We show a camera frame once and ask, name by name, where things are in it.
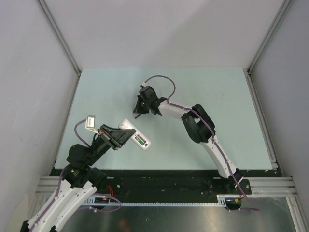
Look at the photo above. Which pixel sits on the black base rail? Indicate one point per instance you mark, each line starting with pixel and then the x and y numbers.
pixel 164 186

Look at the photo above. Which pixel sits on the white remote control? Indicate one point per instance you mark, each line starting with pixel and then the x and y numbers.
pixel 126 124

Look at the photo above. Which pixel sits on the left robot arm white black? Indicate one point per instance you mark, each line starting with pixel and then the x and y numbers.
pixel 78 180

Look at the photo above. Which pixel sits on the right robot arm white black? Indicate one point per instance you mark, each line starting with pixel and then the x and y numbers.
pixel 198 125

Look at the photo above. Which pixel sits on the aluminium frame post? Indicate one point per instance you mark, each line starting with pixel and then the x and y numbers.
pixel 58 35
pixel 278 19

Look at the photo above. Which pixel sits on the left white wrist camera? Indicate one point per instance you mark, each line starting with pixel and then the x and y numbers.
pixel 90 123

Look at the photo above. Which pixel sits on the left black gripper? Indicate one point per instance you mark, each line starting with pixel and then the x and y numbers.
pixel 105 130

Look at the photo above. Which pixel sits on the right aluminium frame post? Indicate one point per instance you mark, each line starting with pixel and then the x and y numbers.
pixel 278 19

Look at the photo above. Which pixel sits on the green AAA battery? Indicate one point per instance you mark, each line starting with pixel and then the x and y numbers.
pixel 139 140

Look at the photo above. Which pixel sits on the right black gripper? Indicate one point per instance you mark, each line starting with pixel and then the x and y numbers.
pixel 138 109

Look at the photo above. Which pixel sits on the left aluminium frame post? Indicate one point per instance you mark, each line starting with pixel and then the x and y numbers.
pixel 58 35

